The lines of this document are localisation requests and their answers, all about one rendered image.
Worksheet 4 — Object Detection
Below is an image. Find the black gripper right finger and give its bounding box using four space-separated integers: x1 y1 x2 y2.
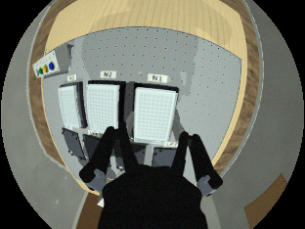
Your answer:
163 115 223 197

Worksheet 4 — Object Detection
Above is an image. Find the white button panel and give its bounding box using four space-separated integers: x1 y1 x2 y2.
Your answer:
33 44 74 78

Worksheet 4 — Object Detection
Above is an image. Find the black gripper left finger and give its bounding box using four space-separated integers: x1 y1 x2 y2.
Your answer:
79 112 147 195

